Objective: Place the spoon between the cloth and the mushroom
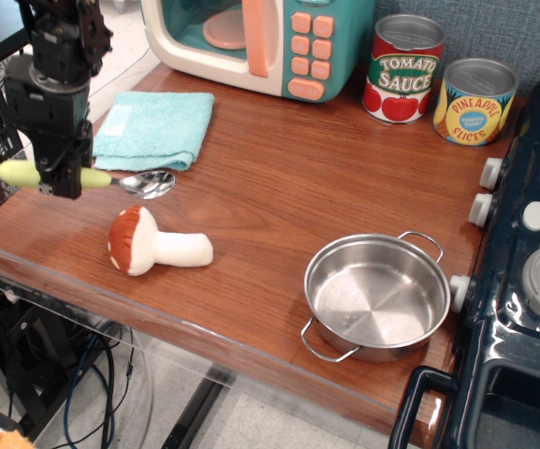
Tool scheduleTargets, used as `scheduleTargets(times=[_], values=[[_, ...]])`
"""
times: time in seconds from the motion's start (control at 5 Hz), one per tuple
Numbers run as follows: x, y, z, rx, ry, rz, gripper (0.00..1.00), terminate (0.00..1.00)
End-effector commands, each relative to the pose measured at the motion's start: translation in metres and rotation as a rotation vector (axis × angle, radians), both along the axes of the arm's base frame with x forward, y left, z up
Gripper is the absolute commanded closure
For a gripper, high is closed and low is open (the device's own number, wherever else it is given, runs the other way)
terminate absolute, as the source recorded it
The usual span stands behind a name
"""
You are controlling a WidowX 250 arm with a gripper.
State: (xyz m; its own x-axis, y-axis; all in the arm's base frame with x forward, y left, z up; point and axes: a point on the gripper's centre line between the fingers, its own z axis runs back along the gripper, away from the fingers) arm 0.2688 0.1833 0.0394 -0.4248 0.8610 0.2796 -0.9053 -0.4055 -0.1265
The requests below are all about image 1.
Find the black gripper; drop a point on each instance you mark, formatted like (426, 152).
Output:
(54, 116)

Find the spoon with yellow-green handle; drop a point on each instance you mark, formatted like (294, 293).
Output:
(144, 185)

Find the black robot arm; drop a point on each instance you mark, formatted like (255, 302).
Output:
(68, 38)

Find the light blue folded towel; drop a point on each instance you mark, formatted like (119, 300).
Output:
(146, 131)

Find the plush brown white mushroom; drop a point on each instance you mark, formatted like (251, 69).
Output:
(135, 244)

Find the clear acrylic table guard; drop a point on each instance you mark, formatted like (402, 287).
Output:
(275, 181)

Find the teal toy microwave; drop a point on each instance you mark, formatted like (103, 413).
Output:
(303, 50)

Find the orange plush object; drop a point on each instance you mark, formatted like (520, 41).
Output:
(14, 440)

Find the tomato sauce can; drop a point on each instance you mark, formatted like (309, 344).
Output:
(406, 52)

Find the stainless steel pot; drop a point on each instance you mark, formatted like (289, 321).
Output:
(374, 297)

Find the pineapple slices can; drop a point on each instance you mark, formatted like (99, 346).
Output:
(475, 99)

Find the dark blue toy stove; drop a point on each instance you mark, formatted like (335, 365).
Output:
(492, 396)

